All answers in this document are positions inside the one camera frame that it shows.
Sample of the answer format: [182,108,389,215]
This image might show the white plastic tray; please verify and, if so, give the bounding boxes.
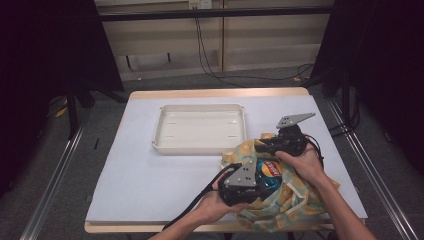
[152,103,248,156]

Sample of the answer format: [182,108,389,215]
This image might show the wooden table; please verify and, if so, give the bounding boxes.
[83,87,368,234]

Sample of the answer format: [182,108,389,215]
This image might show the person's left hand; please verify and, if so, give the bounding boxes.
[196,173,251,224]

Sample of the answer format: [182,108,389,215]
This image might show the beige cabinet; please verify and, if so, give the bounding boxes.
[94,0,335,82]

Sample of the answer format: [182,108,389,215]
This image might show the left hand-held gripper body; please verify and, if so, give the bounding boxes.
[218,163,260,207]

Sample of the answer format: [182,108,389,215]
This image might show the white table mat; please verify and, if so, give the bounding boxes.
[85,94,368,224]

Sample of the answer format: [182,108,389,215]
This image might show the black floor cables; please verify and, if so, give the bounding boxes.
[194,18,315,89]

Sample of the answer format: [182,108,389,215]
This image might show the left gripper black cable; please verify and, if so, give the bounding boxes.
[162,162,243,232]

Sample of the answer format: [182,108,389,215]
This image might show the dark curtain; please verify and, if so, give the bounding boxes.
[308,0,424,176]
[0,0,125,199]

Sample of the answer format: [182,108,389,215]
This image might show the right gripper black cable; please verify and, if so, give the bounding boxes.
[301,133,325,168]

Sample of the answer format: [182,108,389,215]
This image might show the black metal stand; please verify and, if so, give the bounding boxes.
[64,79,128,140]
[304,64,356,133]

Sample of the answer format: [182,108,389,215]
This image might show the person's right hand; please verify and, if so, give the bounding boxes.
[275,144,326,186]

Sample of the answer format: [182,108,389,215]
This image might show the blue snack bag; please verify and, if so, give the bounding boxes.
[254,159,284,193]

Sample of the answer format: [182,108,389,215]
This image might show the aluminium rail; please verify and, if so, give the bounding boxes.
[19,113,92,240]
[325,98,420,240]

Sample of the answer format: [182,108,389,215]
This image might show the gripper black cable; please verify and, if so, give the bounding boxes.
[162,162,243,232]
[301,133,325,168]

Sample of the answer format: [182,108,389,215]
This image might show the white wall socket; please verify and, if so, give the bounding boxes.
[188,0,213,10]

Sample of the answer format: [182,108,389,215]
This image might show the black horizontal bar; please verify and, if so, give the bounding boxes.
[99,6,334,22]

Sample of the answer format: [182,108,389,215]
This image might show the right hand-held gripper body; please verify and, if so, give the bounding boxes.
[271,112,316,158]

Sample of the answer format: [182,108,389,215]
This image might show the orange-print cloth bag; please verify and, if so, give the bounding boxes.
[220,132,341,233]

